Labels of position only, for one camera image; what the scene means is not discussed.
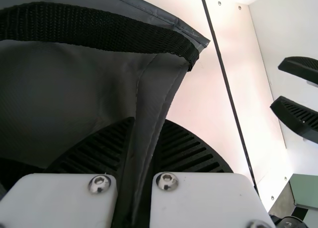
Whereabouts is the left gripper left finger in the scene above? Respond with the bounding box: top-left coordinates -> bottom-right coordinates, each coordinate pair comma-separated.
0,116 -> 136,228

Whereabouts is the dark grey bag with straps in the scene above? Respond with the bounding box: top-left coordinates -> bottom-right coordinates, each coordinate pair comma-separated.
0,0 -> 211,228

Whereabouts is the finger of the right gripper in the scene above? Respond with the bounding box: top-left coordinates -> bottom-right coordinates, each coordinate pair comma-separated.
277,56 -> 318,86
269,95 -> 318,140

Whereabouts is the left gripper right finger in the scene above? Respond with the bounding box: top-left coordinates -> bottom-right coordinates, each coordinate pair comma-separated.
148,118 -> 277,228

